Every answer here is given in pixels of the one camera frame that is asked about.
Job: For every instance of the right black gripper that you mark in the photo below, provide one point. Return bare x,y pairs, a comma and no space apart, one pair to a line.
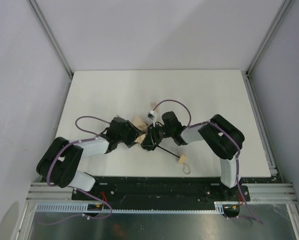
152,136

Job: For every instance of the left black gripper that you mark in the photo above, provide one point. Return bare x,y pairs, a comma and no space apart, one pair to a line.
130,132

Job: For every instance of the beige folding umbrella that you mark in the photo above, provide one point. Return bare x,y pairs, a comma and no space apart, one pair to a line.
139,125

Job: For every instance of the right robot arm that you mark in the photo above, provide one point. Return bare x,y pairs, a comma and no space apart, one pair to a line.
224,139

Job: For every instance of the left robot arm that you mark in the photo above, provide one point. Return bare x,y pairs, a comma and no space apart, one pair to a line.
59,165

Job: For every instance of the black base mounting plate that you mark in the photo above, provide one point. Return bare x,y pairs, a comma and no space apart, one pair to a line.
168,193

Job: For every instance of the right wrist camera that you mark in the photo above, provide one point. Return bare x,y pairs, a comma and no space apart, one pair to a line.
153,116

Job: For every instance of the white slotted cable duct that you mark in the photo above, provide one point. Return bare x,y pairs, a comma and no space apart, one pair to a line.
95,208

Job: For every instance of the left aluminium frame post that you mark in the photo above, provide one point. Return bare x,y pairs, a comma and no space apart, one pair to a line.
37,12

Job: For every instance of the aluminium frame post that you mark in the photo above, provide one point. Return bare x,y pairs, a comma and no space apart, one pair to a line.
271,32
37,12

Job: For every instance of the right aluminium frame post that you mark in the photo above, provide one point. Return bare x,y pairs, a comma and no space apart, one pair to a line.
271,32

